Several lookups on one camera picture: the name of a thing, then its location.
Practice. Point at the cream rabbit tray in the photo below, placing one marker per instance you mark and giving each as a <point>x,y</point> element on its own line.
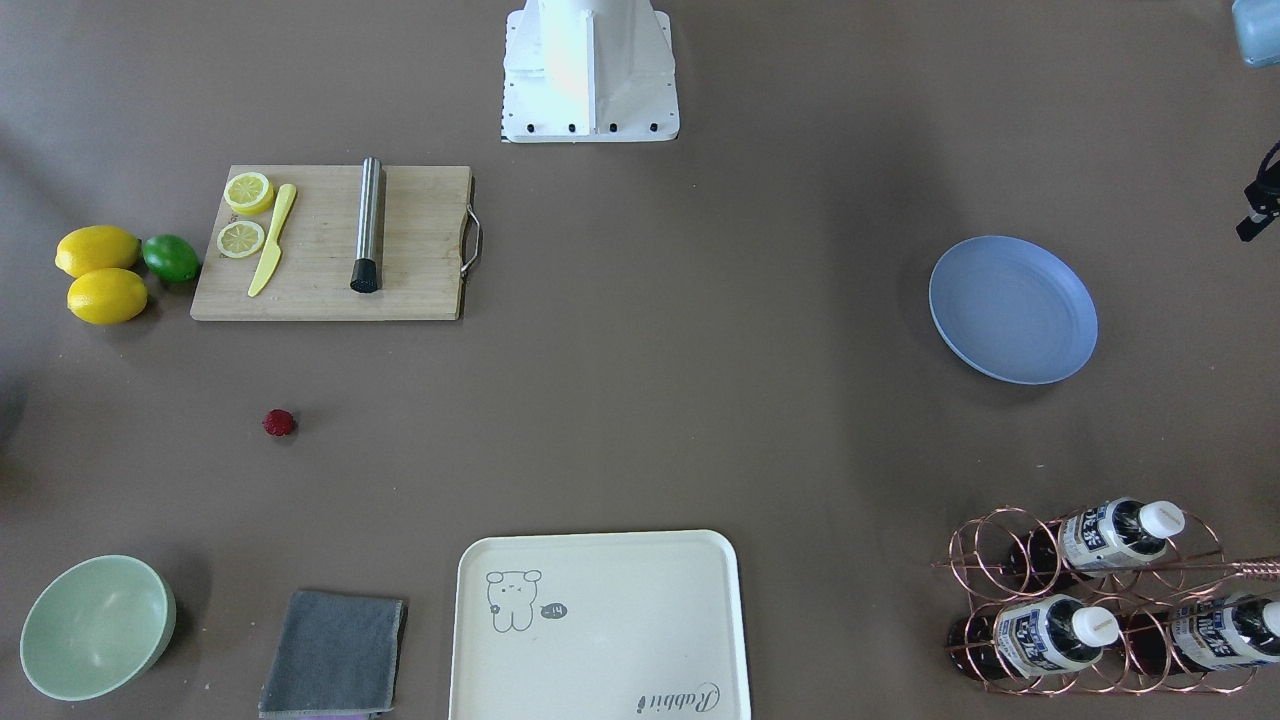
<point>632,625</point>

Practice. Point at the yellow lemon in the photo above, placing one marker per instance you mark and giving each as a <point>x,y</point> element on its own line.
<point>107,296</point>
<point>96,247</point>

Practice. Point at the tea bottle back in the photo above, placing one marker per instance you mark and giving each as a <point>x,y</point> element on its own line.
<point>1120,534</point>
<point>1232,632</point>

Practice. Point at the yellow plastic knife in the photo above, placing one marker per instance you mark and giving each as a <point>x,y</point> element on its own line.
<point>271,252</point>

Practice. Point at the red strawberry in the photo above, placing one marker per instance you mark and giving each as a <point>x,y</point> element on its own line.
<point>278,423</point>

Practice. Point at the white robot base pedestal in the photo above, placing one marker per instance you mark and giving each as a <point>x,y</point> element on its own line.
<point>589,72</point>

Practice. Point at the steel muddler black tip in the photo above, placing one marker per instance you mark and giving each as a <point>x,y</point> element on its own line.
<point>366,273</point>

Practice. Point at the yellow lemon upper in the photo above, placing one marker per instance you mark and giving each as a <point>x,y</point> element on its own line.
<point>96,247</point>

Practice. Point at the blue round plate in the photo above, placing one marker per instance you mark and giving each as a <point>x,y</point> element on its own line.
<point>1012,310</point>

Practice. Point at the grey folded cloth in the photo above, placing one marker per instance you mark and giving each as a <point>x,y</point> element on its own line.
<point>337,656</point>

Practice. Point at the copper wire bottle rack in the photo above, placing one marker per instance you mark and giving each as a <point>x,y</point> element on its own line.
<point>1195,569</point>

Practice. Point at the wooden cutting board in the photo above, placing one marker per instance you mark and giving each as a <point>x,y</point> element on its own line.
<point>421,252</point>

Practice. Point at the tea bottle front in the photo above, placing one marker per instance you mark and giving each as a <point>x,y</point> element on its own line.
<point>1052,636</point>

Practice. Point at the light green bowl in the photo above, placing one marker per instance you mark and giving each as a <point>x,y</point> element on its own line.
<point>97,627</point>

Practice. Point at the green lime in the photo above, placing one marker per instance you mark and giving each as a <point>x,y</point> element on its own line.
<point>170,258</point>

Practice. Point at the yellow lemon lower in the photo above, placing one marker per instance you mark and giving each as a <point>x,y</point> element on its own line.
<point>107,296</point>

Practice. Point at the tea bottle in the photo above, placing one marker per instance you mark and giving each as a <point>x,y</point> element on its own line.
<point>1232,632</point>
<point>1120,534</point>
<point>1052,636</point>

